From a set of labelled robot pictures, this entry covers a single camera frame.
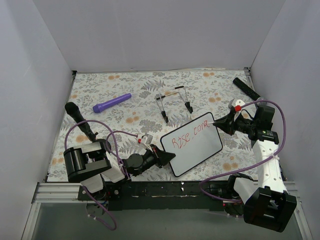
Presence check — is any small whiteboard black frame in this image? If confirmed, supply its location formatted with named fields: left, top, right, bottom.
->
left=160, top=112, right=223, bottom=177

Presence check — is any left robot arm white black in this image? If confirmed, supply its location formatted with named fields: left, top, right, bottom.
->
left=63, top=141, right=176, bottom=200

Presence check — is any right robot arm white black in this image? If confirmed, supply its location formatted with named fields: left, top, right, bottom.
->
left=214, top=101, right=297, bottom=233

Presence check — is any black microphone silver head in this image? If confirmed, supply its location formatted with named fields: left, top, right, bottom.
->
left=232, top=77, right=264, bottom=101

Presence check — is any purple flashlight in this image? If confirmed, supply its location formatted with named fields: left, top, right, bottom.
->
left=92, top=93, right=132, bottom=114

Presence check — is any black microphone on stand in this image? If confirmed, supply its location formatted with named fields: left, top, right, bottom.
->
left=64, top=102, right=103, bottom=143

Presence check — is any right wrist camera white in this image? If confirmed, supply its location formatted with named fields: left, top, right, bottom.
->
left=228, top=98, right=245, bottom=113

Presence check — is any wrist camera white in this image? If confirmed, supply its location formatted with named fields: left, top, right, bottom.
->
left=228, top=98, right=245, bottom=113
left=137, top=133, right=153, bottom=146

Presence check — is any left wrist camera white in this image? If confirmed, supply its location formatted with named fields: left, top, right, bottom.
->
left=137, top=133, right=153, bottom=146

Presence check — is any wire whiteboard stand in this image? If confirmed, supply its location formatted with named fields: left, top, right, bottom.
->
left=155, top=85, right=193, bottom=124

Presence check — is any black base frame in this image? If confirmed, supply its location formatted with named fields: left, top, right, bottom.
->
left=92, top=181, right=224, bottom=212

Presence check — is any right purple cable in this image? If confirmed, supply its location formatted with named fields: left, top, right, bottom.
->
left=199, top=99, right=287, bottom=218

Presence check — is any purple cable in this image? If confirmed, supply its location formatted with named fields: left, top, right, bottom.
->
left=199, top=99, right=287, bottom=218
left=64, top=119, right=146, bottom=231

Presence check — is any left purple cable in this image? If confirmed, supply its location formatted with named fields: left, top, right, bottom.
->
left=64, top=119, right=146, bottom=231

